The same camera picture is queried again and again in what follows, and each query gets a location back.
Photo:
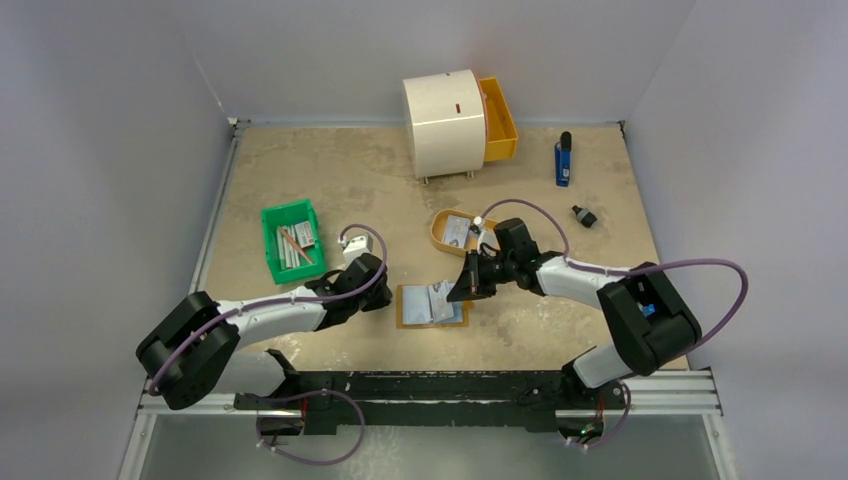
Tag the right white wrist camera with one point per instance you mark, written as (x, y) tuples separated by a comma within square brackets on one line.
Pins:
[(480, 237)]

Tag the brown pencil in bin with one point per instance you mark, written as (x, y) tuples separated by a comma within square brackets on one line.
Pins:
[(294, 245)]

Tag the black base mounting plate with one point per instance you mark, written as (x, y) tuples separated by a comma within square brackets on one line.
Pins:
[(540, 401)]

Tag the grey tubes in bin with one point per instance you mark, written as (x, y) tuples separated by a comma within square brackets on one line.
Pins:
[(292, 259)]

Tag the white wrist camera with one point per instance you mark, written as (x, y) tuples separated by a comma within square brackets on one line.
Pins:
[(480, 237), (354, 247)]

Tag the green plastic bin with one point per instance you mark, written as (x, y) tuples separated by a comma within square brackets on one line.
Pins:
[(289, 215)]

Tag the yellow open drawer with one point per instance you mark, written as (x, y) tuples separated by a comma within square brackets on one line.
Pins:
[(501, 133)]

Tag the small card box in bin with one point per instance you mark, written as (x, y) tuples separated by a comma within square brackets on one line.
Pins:
[(304, 234)]

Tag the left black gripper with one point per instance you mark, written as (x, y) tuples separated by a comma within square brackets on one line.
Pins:
[(381, 298)]

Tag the cream round drawer cabinet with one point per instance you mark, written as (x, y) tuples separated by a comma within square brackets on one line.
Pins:
[(446, 124)]

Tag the small black knob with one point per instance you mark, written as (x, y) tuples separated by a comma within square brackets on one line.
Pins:
[(584, 216)]

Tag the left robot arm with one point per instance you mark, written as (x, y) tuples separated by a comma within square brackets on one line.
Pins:
[(186, 354)]

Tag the yellow oval plastic tray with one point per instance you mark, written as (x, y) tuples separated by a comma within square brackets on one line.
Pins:
[(437, 227)]

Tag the aluminium frame rail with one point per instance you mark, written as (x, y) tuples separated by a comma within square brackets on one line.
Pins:
[(667, 392)]

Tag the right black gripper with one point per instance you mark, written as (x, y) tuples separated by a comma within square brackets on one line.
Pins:
[(488, 270)]

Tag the white credit card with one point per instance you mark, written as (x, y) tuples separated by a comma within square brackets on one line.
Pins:
[(441, 309)]

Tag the yellow leather card holder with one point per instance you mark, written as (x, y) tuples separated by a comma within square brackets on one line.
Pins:
[(426, 306)]

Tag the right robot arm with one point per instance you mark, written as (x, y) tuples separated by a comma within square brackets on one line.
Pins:
[(649, 322)]

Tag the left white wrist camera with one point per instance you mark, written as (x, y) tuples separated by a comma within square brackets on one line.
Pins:
[(354, 247)]

